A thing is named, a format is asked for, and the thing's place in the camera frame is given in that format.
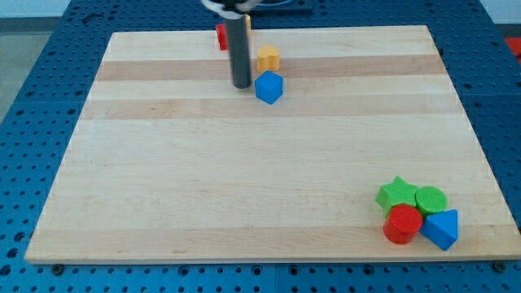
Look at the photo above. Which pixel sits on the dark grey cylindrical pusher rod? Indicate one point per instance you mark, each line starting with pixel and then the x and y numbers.
pixel 238 46

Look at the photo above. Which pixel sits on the blue cube block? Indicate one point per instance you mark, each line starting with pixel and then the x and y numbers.
pixel 269 87

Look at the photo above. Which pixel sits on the green star block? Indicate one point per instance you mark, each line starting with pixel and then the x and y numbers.
pixel 395 193

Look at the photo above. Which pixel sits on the red block behind rod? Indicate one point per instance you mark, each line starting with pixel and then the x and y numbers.
pixel 221 37

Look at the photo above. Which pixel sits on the yellow heart block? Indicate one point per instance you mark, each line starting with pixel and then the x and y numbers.
pixel 268 59

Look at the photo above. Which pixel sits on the light wooden board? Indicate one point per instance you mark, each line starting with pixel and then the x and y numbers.
pixel 170 164

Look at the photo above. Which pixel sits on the red cylinder block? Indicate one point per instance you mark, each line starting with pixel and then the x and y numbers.
pixel 402 224

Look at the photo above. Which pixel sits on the green cylinder block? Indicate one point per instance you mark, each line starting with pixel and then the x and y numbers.
pixel 430 200

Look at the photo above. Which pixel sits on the red object at right edge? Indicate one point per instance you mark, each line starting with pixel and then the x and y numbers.
pixel 514 43

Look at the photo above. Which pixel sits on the blue triangle block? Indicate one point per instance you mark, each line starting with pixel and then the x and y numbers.
pixel 441 229

